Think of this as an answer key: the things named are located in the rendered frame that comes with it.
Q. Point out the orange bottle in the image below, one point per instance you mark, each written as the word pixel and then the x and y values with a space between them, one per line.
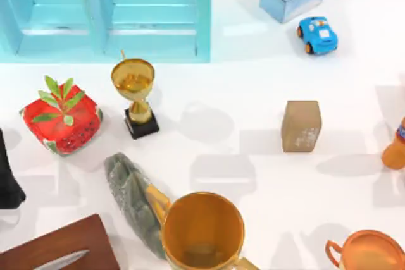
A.
pixel 395 153

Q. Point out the small gold trophy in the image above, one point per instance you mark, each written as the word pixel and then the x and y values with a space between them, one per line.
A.
pixel 134 83

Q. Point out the large gold trophy cup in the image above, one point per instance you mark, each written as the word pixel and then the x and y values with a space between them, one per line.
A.
pixel 202 232

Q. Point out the grey green bag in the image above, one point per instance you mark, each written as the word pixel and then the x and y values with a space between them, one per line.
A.
pixel 133 194

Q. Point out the brown wooden cutting board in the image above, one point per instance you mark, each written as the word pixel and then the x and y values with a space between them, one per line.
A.
pixel 63 244

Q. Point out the light blue rack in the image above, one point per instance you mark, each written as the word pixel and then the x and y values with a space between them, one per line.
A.
pixel 152 14

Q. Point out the red watermelon plant pot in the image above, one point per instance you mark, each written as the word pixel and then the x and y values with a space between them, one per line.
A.
pixel 63 127

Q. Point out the silver knife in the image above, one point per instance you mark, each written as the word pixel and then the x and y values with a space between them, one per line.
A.
pixel 63 261

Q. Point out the brown cardboard box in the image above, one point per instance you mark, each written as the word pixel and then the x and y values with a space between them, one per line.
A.
pixel 300 127

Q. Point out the copper trophy cup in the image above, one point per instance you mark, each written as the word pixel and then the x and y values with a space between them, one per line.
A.
pixel 370 252

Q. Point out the blue toy car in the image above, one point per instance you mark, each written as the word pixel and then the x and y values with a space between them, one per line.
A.
pixel 318 34

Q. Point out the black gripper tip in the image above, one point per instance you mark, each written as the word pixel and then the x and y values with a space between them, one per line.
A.
pixel 8 181

